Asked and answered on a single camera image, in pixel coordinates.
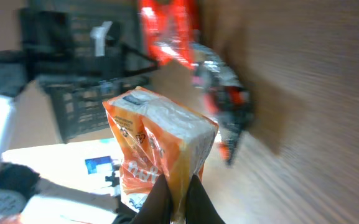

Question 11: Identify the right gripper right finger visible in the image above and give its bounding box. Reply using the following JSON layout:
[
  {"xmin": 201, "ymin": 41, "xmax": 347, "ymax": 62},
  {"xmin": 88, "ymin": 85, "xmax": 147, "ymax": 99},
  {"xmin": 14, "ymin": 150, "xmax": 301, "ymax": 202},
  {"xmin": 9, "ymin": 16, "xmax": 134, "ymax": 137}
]
[{"xmin": 185, "ymin": 175, "xmax": 225, "ymax": 224}]

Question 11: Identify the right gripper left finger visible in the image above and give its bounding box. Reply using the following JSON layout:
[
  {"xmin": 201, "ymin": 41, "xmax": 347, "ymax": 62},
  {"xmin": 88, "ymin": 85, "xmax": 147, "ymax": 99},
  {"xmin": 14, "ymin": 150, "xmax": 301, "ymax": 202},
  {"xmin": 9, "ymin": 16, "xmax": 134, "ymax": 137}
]
[{"xmin": 130, "ymin": 174, "xmax": 172, "ymax": 224}]

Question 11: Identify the orange small snack box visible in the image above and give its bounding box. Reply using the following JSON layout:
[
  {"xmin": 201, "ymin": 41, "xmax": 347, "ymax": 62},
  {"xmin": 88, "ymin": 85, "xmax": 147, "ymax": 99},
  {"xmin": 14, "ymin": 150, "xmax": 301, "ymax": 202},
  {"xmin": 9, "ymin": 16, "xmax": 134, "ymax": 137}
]
[{"xmin": 103, "ymin": 86, "xmax": 218, "ymax": 223}]

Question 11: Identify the dark red snack packet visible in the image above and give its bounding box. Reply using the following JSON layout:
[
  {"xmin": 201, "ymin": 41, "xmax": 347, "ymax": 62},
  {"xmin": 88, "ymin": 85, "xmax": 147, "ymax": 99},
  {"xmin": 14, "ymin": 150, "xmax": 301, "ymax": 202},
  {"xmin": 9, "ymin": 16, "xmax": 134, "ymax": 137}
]
[{"xmin": 138, "ymin": 0, "xmax": 200, "ymax": 70}]

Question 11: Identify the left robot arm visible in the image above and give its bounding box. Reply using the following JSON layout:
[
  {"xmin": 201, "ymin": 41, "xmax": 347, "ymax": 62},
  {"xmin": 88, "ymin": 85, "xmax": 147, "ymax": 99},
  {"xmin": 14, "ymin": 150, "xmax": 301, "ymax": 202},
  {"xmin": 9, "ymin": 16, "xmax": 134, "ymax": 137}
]
[{"xmin": 0, "ymin": 8, "xmax": 124, "ymax": 215}]

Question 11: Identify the grey plastic mesh basket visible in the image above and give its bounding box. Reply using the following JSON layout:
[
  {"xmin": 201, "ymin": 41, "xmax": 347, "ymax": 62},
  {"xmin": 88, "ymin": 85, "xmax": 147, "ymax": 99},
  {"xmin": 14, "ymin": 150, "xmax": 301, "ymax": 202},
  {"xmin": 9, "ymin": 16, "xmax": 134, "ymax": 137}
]
[{"xmin": 18, "ymin": 0, "xmax": 157, "ymax": 143}]

